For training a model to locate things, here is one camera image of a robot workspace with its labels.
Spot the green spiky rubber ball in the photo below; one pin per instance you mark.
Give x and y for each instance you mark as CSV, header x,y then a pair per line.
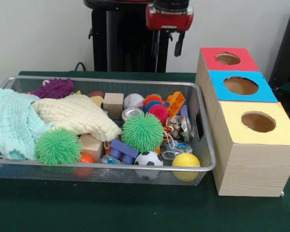
x,y
142,131
58,147

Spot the wooden cube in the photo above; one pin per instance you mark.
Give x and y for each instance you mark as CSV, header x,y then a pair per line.
x,y
113,104

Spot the small soccer ball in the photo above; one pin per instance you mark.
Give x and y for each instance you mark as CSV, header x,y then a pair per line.
x,y
148,159

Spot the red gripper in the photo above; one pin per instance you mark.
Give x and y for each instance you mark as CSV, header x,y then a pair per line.
x,y
169,21

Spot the silver mesh bin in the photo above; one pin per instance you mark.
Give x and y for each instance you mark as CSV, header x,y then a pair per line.
x,y
111,174

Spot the mint green cloth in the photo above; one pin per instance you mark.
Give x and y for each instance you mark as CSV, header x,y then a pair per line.
x,y
9,120

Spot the purple toy building block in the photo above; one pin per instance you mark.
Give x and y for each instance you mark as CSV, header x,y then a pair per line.
x,y
123,147

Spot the wooden box with three holes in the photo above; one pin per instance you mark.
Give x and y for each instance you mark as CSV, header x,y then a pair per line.
x,y
251,169

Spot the cream cloth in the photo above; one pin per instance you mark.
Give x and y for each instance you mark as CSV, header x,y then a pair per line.
x,y
75,113

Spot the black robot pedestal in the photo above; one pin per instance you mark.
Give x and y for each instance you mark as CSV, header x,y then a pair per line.
x,y
125,48

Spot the yellow foam ball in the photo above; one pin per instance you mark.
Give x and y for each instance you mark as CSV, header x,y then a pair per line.
x,y
186,160

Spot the purple spiky rubber toy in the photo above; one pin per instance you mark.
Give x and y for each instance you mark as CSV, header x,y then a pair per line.
x,y
56,88

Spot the small baseball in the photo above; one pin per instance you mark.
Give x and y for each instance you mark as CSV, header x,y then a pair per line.
x,y
133,101

